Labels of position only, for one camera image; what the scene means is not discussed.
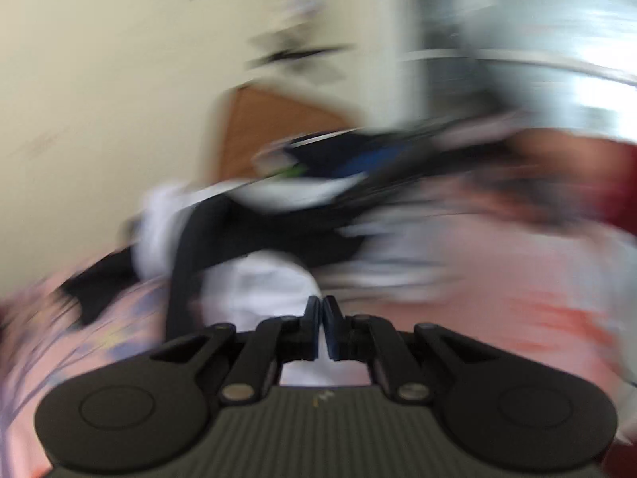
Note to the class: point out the person's right forearm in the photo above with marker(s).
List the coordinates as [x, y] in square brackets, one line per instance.
[552, 159]

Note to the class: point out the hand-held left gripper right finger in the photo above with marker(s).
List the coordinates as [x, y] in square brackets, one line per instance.
[331, 329]

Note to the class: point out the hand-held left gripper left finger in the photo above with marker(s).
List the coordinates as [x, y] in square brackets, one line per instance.
[312, 327]

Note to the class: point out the white shirt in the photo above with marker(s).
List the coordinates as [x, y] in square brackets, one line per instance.
[263, 289]

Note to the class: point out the pink printed bedsheet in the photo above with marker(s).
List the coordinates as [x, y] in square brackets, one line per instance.
[497, 284]

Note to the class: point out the black garment green trim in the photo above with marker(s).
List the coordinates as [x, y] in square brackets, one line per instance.
[278, 229]

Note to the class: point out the black tape cross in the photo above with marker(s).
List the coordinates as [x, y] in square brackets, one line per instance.
[298, 56]

